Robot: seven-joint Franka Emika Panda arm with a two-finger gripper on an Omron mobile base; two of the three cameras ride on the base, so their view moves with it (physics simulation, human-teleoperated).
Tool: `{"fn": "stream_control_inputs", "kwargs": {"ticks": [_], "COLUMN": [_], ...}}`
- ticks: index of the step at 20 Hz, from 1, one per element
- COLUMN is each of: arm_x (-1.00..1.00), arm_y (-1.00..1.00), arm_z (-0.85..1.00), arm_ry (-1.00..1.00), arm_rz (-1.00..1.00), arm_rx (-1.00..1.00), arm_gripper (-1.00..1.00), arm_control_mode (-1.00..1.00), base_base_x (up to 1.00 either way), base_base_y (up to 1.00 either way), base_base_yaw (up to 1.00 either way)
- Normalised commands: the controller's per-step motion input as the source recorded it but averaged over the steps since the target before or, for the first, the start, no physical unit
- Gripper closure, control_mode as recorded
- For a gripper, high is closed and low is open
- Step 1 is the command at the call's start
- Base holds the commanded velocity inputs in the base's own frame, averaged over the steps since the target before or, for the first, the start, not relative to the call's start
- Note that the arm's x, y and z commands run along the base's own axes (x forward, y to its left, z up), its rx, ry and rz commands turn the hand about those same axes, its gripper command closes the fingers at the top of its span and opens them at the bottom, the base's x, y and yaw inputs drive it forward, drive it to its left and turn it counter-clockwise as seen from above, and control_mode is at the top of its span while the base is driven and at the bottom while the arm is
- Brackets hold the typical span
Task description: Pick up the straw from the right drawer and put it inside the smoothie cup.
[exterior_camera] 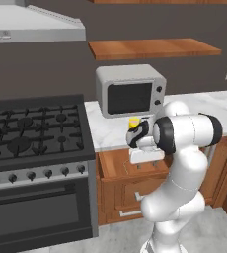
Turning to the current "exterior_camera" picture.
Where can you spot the black oven door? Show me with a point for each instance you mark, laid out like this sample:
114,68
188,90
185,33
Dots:
36,214

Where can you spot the wooden cabinet door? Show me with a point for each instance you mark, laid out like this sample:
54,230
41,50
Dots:
222,171

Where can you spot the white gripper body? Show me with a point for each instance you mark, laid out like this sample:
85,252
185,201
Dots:
146,155

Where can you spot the black and steel range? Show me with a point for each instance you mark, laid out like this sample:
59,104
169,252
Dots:
36,138

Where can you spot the grey microwave oven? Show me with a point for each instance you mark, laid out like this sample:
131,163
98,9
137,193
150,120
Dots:
125,92

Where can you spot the wooden wall shelf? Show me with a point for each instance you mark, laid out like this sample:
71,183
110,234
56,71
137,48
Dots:
151,48

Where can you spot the steel range hood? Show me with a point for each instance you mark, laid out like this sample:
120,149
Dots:
30,23

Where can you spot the wooden drawer front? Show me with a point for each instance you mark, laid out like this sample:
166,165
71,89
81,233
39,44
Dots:
125,194
112,217

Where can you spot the yellow smoothie cup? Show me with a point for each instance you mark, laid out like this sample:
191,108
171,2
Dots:
134,123

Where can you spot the open wooden drawer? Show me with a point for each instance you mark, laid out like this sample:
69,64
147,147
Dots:
115,164

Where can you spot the black stove knob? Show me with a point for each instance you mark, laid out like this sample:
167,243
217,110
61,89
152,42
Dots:
81,168
64,171
30,175
47,173
12,178

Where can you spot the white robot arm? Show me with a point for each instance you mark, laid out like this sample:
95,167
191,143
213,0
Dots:
181,171

